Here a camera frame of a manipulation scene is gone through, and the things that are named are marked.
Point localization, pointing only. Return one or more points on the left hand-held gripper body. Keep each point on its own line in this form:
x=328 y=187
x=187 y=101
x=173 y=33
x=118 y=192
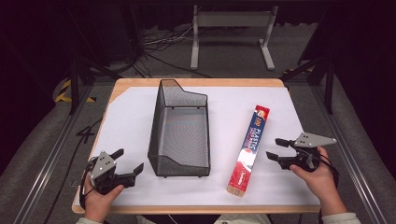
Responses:
x=102 y=168

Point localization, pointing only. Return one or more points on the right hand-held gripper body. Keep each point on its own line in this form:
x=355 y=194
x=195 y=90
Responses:
x=311 y=140

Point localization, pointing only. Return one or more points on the long plastic wrap box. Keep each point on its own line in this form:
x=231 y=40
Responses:
x=250 y=152

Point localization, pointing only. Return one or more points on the person's left hand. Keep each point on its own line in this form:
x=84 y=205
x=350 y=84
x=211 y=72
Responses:
x=99 y=202

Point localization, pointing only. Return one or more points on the person's right hand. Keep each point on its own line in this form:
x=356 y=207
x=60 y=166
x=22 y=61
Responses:
x=322 y=180

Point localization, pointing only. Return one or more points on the white table sheet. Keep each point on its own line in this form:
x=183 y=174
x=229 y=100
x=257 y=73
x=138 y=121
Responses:
x=130 y=124

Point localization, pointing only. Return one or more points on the black metal stand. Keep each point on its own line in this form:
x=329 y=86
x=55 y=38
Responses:
x=74 y=84
x=328 y=84

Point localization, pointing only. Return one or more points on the black and yellow hazard tape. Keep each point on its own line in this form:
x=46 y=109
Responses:
x=63 y=93

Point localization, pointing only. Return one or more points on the white metal stand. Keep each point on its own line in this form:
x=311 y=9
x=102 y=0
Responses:
x=233 y=19

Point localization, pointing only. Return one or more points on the aluminium floor rail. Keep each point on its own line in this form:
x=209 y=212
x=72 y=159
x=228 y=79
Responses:
x=351 y=155
x=53 y=158

